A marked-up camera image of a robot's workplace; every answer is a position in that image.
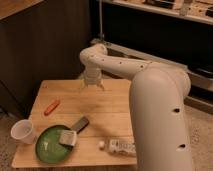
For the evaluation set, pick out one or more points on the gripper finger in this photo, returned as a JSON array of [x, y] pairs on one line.
[[101, 87], [83, 86]]

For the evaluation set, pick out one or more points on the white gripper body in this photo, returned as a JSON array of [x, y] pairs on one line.
[[92, 77]]

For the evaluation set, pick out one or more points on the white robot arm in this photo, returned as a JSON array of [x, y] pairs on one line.
[[156, 102]]

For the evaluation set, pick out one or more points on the metal pole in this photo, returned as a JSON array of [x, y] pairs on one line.
[[101, 34]]

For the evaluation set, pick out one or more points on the grey sponge block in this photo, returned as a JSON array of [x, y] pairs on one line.
[[68, 137]]

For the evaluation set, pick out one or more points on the clear plastic bottle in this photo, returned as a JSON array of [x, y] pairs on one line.
[[116, 146]]

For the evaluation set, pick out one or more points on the green plate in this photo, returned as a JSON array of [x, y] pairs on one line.
[[48, 149]]

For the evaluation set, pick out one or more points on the white paper cup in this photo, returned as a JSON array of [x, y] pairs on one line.
[[23, 131]]

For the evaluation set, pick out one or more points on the upper shelf with items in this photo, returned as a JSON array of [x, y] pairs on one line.
[[200, 11]]

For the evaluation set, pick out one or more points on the grey metal shelf rail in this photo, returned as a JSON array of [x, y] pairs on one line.
[[197, 80]]

